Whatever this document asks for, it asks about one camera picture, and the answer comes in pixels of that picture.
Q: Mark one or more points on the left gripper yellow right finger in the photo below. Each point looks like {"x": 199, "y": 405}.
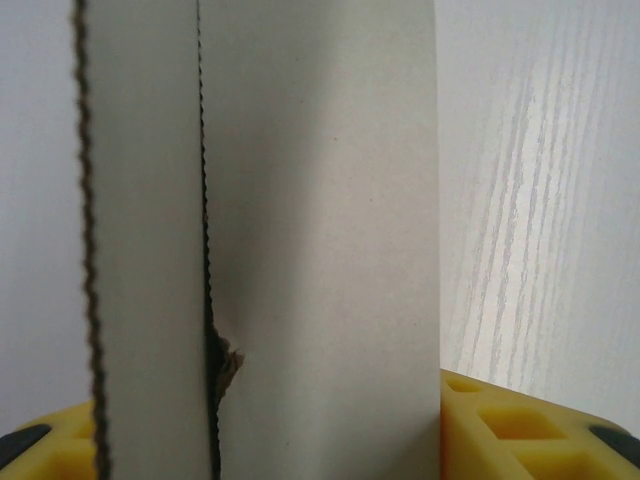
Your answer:
{"x": 525, "y": 435}

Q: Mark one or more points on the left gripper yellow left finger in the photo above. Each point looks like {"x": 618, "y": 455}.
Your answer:
{"x": 55, "y": 450}

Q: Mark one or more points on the white cardboard paper box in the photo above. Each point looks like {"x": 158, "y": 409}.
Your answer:
{"x": 320, "y": 225}

